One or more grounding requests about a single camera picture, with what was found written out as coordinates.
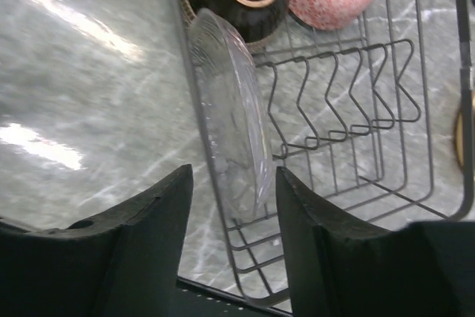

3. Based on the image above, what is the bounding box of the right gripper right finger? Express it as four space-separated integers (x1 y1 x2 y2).
276 167 474 316

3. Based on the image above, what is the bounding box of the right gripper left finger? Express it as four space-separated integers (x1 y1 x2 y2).
1 164 194 316

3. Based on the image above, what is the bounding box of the tan wooden plate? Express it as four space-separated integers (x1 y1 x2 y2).
453 102 465 171

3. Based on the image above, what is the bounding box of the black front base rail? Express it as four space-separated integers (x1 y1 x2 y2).
169 277 291 317

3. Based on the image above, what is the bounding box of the black wire dish rack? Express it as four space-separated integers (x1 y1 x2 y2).
163 0 475 305

